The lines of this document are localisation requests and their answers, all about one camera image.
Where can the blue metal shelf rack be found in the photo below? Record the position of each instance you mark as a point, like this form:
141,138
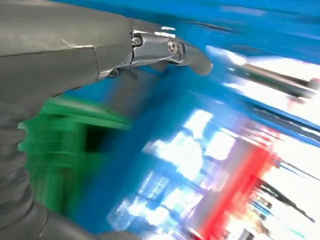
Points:
149,99

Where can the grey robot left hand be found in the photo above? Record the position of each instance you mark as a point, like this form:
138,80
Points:
62,43

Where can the green plastic crate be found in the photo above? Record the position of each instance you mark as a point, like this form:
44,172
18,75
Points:
62,149

